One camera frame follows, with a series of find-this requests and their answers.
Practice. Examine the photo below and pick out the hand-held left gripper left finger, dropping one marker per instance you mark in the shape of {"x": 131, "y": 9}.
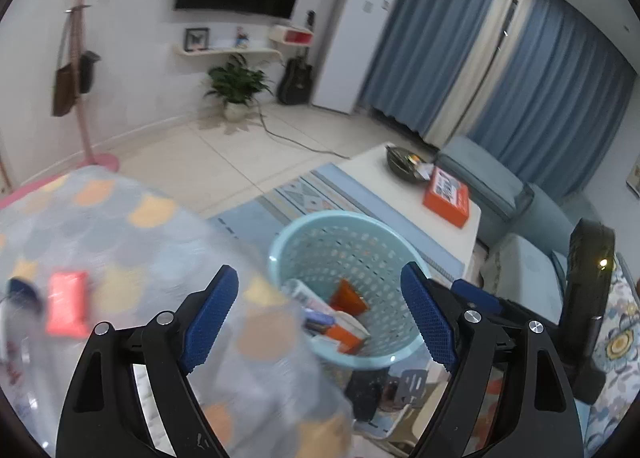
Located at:
{"x": 210, "y": 318}

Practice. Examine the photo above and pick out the blue sofa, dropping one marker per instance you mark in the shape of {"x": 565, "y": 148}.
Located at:
{"x": 500, "y": 188}

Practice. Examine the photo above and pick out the pen holder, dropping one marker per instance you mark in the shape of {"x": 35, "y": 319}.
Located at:
{"x": 242, "y": 37}

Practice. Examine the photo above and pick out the framed butterfly picture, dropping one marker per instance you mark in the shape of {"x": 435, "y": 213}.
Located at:
{"x": 197, "y": 39}

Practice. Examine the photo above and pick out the grey plastic stool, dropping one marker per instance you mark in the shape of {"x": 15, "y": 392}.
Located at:
{"x": 412, "y": 384}

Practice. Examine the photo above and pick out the black stool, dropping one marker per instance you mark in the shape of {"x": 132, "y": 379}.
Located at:
{"x": 367, "y": 390}

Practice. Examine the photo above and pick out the white coffee table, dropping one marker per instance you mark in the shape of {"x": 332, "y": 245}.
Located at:
{"x": 380, "y": 188}

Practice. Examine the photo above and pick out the white low wall shelf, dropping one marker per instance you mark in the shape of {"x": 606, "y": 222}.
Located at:
{"x": 225, "y": 52}

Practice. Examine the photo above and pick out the red and white shelf box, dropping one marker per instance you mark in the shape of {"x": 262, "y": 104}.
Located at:
{"x": 292, "y": 36}

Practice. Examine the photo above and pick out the blue curtain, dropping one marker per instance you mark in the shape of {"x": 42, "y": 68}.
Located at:
{"x": 565, "y": 98}
{"x": 430, "y": 38}

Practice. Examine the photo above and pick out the black guitar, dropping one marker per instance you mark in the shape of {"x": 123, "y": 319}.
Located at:
{"x": 296, "y": 81}

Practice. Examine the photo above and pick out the pink coat rack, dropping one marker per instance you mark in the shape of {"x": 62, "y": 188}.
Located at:
{"x": 89, "y": 88}

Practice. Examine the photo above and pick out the white tall refrigerator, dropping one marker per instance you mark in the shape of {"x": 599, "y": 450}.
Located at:
{"x": 357, "y": 38}

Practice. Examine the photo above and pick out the orange-red packet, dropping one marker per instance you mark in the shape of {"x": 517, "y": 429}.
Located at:
{"x": 67, "y": 303}

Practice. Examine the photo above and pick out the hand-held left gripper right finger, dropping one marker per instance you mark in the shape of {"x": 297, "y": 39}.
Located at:
{"x": 430, "y": 318}

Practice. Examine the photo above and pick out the cream curtain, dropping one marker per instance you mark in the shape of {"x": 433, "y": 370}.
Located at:
{"x": 475, "y": 63}

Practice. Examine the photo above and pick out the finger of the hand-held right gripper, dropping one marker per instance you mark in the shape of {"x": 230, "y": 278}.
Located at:
{"x": 477, "y": 295}

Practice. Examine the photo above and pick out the brown bag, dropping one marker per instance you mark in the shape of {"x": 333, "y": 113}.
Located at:
{"x": 64, "y": 88}

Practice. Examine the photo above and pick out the floral cloth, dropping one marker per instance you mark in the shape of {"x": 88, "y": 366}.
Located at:
{"x": 617, "y": 348}

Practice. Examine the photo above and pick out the potted green plant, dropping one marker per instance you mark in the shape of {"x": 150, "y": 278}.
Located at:
{"x": 235, "y": 83}

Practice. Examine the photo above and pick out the black figurine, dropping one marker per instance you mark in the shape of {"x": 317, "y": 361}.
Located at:
{"x": 310, "y": 18}

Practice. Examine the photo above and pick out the orange box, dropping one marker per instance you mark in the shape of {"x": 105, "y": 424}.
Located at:
{"x": 447, "y": 195}

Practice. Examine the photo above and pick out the light blue plastic basket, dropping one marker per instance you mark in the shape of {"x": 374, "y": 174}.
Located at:
{"x": 300, "y": 243}

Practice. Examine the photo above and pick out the black bowl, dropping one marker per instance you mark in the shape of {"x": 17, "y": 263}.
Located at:
{"x": 402, "y": 163}

